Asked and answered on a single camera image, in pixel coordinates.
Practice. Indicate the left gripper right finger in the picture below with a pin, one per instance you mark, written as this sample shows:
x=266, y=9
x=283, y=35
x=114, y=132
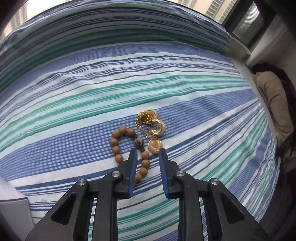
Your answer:
x=207, y=209

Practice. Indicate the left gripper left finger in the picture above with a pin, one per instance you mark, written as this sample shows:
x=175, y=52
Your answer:
x=69, y=218

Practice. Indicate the white cardboard box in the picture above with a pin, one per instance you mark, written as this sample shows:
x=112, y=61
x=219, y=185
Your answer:
x=16, y=217

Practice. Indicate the beige pillow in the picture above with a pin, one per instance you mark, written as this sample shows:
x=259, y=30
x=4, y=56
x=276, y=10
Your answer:
x=274, y=96

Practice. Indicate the striped blue green bedsheet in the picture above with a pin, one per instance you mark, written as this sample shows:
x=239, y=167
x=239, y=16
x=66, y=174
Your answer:
x=85, y=82

